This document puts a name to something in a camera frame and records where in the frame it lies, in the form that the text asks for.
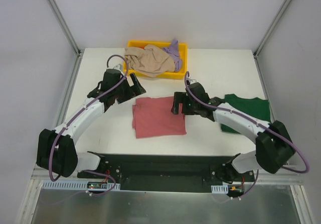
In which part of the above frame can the green t shirt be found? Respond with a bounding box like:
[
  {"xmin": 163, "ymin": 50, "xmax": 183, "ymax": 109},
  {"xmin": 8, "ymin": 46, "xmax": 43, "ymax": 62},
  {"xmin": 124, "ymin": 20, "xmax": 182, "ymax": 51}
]
[{"xmin": 224, "ymin": 94, "xmax": 271, "ymax": 122}]

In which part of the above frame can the aluminium frame post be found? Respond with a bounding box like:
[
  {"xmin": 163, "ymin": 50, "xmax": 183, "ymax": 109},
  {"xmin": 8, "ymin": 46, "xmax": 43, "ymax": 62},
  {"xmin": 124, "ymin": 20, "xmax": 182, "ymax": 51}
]
[
  {"xmin": 37, "ymin": 0, "xmax": 85, "ymax": 56},
  {"xmin": 253, "ymin": 0, "xmax": 304, "ymax": 58}
]

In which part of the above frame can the right aluminium frame post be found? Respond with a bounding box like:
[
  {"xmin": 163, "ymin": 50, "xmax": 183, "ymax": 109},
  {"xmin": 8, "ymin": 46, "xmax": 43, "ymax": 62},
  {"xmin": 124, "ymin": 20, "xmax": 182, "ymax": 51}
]
[{"xmin": 253, "ymin": 0, "xmax": 304, "ymax": 58}]

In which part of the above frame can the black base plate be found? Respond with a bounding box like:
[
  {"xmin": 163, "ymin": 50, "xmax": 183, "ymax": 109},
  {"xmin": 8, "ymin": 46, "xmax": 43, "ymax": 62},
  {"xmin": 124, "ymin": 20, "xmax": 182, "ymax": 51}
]
[{"xmin": 77, "ymin": 154, "xmax": 254, "ymax": 193}]

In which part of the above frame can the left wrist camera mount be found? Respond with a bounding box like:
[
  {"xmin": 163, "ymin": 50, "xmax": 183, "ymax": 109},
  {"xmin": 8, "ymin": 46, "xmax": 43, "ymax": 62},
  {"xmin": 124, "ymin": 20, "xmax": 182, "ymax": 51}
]
[{"xmin": 113, "ymin": 64, "xmax": 123, "ymax": 71}]

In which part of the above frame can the purple t shirt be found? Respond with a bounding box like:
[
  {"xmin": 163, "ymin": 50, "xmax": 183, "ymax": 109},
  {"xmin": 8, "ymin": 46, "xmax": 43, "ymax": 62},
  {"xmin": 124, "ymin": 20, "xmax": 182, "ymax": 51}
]
[{"xmin": 162, "ymin": 38, "xmax": 183, "ymax": 72}]

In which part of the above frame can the white cable duct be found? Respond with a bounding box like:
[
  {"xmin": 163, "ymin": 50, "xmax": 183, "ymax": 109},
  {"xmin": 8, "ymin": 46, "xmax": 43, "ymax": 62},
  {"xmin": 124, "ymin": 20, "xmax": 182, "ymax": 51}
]
[
  {"xmin": 211, "ymin": 185, "xmax": 229, "ymax": 194},
  {"xmin": 42, "ymin": 180, "xmax": 120, "ymax": 191}
]

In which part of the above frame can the right white cable duct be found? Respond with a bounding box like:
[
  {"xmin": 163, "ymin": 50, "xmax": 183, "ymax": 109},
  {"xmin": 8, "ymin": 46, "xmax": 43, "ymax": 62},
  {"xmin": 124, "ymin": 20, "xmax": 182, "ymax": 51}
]
[{"xmin": 211, "ymin": 185, "xmax": 229, "ymax": 194}]

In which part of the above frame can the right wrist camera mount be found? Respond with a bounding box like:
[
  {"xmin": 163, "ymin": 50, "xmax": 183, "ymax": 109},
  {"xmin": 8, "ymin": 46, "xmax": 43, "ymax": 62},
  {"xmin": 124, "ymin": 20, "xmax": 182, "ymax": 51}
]
[{"xmin": 186, "ymin": 77, "xmax": 197, "ymax": 85}]

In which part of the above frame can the left white cable duct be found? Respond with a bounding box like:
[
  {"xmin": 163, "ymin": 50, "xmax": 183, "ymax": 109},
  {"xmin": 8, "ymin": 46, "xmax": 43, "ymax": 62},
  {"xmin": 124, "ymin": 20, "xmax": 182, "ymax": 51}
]
[{"xmin": 42, "ymin": 180, "xmax": 120, "ymax": 191}]

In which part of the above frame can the beige t shirt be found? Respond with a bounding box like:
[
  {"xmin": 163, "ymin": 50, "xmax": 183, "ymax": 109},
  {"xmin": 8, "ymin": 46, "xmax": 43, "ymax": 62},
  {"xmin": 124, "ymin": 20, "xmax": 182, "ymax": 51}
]
[{"xmin": 124, "ymin": 44, "xmax": 175, "ymax": 77}]

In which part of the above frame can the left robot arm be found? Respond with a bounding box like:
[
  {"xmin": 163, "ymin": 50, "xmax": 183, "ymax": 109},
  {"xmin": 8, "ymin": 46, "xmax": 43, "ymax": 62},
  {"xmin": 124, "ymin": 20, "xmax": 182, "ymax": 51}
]
[{"xmin": 36, "ymin": 68, "xmax": 146, "ymax": 178}]

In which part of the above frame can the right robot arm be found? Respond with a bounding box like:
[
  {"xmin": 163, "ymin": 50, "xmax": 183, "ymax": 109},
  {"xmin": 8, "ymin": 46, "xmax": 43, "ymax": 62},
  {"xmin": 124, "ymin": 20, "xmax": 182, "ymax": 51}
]
[{"xmin": 171, "ymin": 82, "xmax": 295, "ymax": 183}]

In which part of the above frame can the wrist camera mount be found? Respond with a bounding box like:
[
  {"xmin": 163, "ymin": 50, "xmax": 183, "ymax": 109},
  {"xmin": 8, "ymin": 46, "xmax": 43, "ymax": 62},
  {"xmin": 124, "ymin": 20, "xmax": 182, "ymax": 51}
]
[
  {"xmin": 186, "ymin": 77, "xmax": 197, "ymax": 85},
  {"xmin": 113, "ymin": 64, "xmax": 123, "ymax": 71}
]

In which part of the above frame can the yellow plastic bin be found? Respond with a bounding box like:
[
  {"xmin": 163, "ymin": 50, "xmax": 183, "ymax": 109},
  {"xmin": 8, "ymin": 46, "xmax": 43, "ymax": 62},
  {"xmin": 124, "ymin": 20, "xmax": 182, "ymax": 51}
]
[{"xmin": 127, "ymin": 40, "xmax": 188, "ymax": 80}]

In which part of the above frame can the pink t shirt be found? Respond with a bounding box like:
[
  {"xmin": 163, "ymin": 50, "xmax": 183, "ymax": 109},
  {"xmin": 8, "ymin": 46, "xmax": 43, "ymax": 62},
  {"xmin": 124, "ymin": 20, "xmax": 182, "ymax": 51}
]
[{"xmin": 132, "ymin": 96, "xmax": 187, "ymax": 139}]

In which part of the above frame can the left aluminium frame post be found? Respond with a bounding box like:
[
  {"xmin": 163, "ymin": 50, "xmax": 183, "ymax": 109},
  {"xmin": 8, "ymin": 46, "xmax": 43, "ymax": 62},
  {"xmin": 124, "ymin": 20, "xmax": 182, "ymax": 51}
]
[{"xmin": 37, "ymin": 0, "xmax": 85, "ymax": 56}]

